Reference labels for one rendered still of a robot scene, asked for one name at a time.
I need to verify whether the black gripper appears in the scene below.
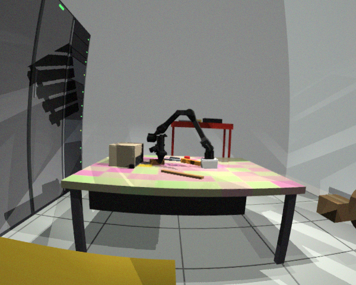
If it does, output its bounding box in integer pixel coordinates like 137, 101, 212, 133
155, 142, 167, 164

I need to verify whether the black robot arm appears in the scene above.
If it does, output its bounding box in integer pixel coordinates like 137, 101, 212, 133
147, 109, 214, 160

